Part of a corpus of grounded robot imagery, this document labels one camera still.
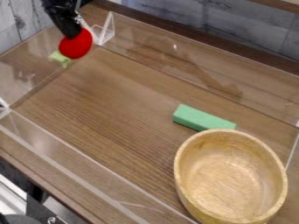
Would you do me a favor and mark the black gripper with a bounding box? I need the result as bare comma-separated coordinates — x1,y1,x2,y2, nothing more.
40,0,81,39

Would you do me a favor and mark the green foam block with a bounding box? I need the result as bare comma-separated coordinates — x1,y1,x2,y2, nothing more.
172,104,237,131

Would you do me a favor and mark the black metal bracket bottom left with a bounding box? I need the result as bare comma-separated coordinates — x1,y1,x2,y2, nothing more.
25,194,68,224

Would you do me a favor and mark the red plush fruit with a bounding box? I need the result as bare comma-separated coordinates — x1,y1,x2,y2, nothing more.
49,28,93,67

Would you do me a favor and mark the wooden bowl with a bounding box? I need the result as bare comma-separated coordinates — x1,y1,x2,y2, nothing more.
173,129,288,224

